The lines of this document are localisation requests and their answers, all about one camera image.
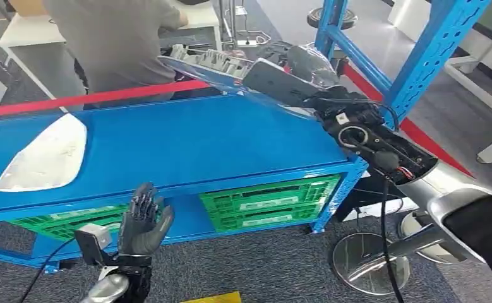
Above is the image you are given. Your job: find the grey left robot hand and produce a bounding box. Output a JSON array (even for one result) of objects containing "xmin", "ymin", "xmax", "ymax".
[{"xmin": 117, "ymin": 182, "xmax": 176, "ymax": 257}]

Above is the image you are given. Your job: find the silver wheel hubcap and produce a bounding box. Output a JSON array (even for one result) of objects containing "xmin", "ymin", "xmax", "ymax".
[{"xmin": 157, "ymin": 44, "xmax": 299, "ymax": 96}]

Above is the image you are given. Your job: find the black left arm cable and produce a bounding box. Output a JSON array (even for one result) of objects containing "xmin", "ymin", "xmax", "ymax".
[{"xmin": 20, "ymin": 238, "xmax": 79, "ymax": 303}]

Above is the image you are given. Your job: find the person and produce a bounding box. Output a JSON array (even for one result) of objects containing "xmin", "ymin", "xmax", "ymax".
[{"xmin": 42, "ymin": 0, "xmax": 190, "ymax": 112}]

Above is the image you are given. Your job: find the green plastic crate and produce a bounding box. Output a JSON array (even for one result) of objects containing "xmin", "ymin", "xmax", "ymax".
[
  {"xmin": 40, "ymin": 215, "xmax": 125, "ymax": 244},
  {"xmin": 210, "ymin": 205, "xmax": 334, "ymax": 234},
  {"xmin": 198, "ymin": 174, "xmax": 342, "ymax": 214},
  {"xmin": 7, "ymin": 204, "xmax": 129, "ymax": 229}
]

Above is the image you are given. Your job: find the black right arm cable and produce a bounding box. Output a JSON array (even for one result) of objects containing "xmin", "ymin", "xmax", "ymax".
[{"xmin": 380, "ymin": 177, "xmax": 405, "ymax": 303}]

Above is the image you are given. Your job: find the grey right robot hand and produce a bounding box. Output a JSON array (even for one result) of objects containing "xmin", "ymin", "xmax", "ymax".
[{"xmin": 286, "ymin": 45, "xmax": 340, "ymax": 88}]

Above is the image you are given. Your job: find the chrome barrier post with base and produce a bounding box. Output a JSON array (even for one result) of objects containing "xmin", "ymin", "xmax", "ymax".
[
  {"xmin": 307, "ymin": 7, "xmax": 359, "ymax": 31},
  {"xmin": 398, "ymin": 209, "xmax": 468, "ymax": 265},
  {"xmin": 332, "ymin": 223, "xmax": 450, "ymax": 295}
]

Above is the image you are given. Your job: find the white desk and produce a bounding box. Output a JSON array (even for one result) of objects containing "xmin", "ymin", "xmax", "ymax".
[{"xmin": 0, "ymin": 12, "xmax": 222, "ymax": 114}]

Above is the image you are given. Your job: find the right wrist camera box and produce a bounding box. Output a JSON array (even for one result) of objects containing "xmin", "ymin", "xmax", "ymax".
[{"xmin": 242, "ymin": 58, "xmax": 322, "ymax": 109}]

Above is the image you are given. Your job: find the yellow floor tape square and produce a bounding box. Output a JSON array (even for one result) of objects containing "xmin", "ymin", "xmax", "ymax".
[{"xmin": 181, "ymin": 291, "xmax": 243, "ymax": 303}]

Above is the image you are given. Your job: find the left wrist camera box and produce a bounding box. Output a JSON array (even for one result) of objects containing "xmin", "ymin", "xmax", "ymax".
[{"xmin": 75, "ymin": 223, "xmax": 114, "ymax": 266}]

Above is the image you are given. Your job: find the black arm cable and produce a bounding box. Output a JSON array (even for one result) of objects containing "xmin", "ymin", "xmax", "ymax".
[
  {"xmin": 20, "ymin": 238, "xmax": 79, "ymax": 303},
  {"xmin": 380, "ymin": 177, "xmax": 405, "ymax": 303}
]

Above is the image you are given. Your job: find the white table with green top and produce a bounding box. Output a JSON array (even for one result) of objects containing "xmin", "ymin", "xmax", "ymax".
[{"xmin": 388, "ymin": 0, "xmax": 492, "ymax": 164}]

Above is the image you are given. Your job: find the blue metal shelf rack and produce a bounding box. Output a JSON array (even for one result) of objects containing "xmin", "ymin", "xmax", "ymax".
[{"xmin": 0, "ymin": 0, "xmax": 491, "ymax": 275}]

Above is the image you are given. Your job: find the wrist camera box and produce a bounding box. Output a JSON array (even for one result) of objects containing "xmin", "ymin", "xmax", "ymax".
[
  {"xmin": 242, "ymin": 58, "xmax": 322, "ymax": 109},
  {"xmin": 75, "ymin": 223, "xmax": 114, "ymax": 266}
]

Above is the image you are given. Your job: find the white car lamp cover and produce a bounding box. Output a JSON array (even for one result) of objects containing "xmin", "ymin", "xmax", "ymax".
[{"xmin": 0, "ymin": 112, "xmax": 88, "ymax": 193}]

